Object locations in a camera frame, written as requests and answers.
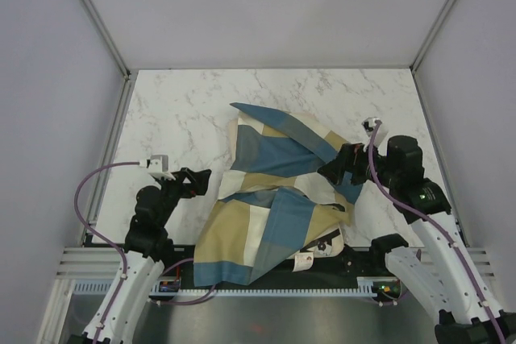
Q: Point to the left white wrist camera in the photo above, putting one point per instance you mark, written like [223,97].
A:
[157,166]

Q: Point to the white slotted cable duct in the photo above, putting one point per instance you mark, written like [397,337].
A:
[363,289]

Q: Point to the aluminium frame post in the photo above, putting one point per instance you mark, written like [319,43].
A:
[101,28]
[432,34]

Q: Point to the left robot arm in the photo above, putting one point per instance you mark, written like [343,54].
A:
[145,251]

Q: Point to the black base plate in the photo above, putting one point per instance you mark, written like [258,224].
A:
[340,271]

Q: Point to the cream bear print pillow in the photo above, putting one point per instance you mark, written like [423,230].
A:
[295,213]

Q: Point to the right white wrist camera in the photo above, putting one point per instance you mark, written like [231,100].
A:
[375,130]

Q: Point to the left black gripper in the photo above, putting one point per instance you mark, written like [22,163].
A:
[197,185]

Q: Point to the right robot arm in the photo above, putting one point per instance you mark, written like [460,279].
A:
[454,295]

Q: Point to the blue beige checked pillowcase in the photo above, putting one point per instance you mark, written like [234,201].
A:
[219,251]

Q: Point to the left aluminium frame post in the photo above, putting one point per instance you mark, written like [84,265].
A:
[101,28]

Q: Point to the right aluminium frame post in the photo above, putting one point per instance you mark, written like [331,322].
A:
[432,34]

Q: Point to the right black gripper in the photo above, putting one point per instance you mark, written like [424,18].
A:
[349,159]

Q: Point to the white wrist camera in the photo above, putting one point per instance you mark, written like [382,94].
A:
[157,166]
[375,130]

